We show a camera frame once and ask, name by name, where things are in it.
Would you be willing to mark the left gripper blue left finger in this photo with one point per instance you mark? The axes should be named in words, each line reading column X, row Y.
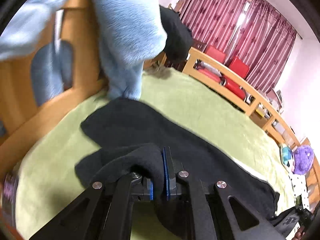
column 119, row 199

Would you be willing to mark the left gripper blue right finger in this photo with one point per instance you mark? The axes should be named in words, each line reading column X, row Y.
column 186, row 206

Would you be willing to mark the black pants with white stripe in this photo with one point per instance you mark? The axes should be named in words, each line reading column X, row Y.
column 132, row 135

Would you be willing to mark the green bed blanket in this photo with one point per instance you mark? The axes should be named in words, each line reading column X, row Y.
column 47, row 181

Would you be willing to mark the white black-dotted pillow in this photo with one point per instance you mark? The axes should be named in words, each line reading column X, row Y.
column 300, row 190

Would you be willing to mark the geometric teal cushion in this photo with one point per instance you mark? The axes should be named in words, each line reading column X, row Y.
column 287, row 158

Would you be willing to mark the purple plush toy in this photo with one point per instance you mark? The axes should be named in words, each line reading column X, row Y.
column 304, row 157

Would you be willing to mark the red chair left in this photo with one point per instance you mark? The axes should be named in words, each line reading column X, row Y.
column 215, row 53

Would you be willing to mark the red chair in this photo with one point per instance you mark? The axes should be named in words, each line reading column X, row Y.
column 240, row 69
column 215, row 53

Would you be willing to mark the red chair right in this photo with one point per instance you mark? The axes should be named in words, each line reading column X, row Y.
column 240, row 69

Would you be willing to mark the light blue fleece garment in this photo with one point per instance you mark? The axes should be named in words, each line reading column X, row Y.
column 130, row 33

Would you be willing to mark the red patterned curtain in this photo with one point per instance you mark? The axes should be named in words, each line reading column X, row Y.
column 253, row 31

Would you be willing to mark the black garment on rail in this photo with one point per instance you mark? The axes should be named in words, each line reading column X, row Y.
column 179, row 36

